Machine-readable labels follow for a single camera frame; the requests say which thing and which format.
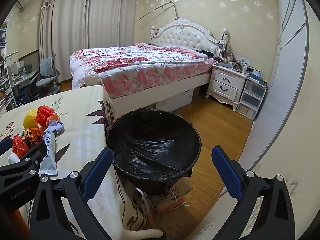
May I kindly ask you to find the clear plastic drawer unit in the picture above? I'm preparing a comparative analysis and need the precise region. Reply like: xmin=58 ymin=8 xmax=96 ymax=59
xmin=236 ymin=79 xmax=267 ymax=120

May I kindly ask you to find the grey office chair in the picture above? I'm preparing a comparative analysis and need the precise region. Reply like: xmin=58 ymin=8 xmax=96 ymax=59
xmin=35 ymin=55 xmax=62 ymax=98

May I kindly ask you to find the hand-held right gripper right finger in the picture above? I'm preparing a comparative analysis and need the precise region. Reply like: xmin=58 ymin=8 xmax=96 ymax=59
xmin=211 ymin=145 xmax=294 ymax=240

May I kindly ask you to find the silver printed sachet packet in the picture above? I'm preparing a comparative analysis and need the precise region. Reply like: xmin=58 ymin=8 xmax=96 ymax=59
xmin=39 ymin=127 xmax=58 ymax=176

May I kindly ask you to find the red plastic bag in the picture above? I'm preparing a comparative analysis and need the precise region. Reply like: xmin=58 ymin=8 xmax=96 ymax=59
xmin=12 ymin=134 xmax=30 ymax=159

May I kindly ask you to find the white carved nightstand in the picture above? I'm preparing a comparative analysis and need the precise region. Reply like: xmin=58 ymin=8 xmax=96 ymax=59
xmin=205 ymin=64 xmax=249 ymax=112

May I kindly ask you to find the metal storage shelf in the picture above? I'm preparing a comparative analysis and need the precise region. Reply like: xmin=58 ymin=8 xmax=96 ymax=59
xmin=0 ymin=22 xmax=15 ymax=115

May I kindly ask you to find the white storage box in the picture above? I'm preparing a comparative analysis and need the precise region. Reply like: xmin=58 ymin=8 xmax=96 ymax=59
xmin=155 ymin=89 xmax=194 ymax=112

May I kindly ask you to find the dark clothing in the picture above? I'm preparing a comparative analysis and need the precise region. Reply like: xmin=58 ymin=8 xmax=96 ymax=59
xmin=196 ymin=49 xmax=217 ymax=57

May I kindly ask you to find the white tufted bed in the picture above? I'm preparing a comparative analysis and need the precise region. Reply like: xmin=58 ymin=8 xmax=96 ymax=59
xmin=69 ymin=17 xmax=230 ymax=119

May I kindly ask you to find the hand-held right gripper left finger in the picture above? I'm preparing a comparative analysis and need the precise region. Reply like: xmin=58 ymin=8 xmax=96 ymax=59
xmin=30 ymin=147 xmax=118 ymax=240

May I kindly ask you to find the orange cloth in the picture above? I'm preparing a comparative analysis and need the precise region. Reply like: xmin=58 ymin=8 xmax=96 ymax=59
xmin=11 ymin=209 xmax=30 ymax=240

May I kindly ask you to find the red foam fruit net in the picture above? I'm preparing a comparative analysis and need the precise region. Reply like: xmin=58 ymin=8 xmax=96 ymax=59
xmin=35 ymin=105 xmax=54 ymax=126

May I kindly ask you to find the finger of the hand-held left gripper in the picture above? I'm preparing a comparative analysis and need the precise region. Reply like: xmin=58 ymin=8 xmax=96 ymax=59
xmin=0 ymin=137 xmax=13 ymax=158
xmin=0 ymin=144 xmax=43 ymax=179

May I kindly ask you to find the pink floral quilt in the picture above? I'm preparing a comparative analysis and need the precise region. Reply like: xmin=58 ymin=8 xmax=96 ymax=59
xmin=69 ymin=42 xmax=218 ymax=99

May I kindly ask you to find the purple wrapper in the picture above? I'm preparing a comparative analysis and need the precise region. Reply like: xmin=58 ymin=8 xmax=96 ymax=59
xmin=49 ymin=120 xmax=65 ymax=135

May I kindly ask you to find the white study desk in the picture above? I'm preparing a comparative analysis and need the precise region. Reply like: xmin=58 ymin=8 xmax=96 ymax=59
xmin=10 ymin=60 xmax=42 ymax=100

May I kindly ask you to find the black-lined trash bin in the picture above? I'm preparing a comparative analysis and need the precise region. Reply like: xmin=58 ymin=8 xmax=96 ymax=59
xmin=106 ymin=108 xmax=202 ymax=195

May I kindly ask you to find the dark shiny candy wrapper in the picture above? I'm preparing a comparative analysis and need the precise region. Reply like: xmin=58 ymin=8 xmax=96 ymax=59
xmin=24 ymin=134 xmax=43 ymax=147

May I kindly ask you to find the white tissue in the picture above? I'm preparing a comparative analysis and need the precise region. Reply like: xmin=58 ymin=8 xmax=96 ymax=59
xmin=7 ymin=152 xmax=22 ymax=165

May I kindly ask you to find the cream floral tablecloth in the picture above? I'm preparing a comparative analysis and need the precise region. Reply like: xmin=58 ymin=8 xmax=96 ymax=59
xmin=0 ymin=85 xmax=165 ymax=240

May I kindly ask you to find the thin bent pole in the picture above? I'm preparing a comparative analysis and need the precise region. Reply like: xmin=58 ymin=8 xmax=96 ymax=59
xmin=138 ymin=0 xmax=180 ymax=20

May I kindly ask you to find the beige curtain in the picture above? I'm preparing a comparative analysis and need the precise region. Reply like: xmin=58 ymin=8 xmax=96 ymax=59
xmin=86 ymin=0 xmax=138 ymax=53
xmin=39 ymin=0 xmax=90 ymax=85

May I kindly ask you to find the yellow foam fruit net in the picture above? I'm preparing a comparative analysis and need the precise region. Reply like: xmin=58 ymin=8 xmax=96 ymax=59
xmin=22 ymin=109 xmax=38 ymax=130

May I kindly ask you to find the pile of small clutter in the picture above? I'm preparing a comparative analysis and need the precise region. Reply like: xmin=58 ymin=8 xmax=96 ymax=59
xmin=216 ymin=41 xmax=268 ymax=85

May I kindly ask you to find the grey sliding wardrobe door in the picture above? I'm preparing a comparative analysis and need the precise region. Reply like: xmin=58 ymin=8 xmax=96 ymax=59
xmin=237 ymin=0 xmax=310 ymax=178

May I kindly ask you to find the printed cardboard box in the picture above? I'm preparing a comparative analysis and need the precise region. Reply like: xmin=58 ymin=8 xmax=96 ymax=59
xmin=147 ymin=175 xmax=194 ymax=213

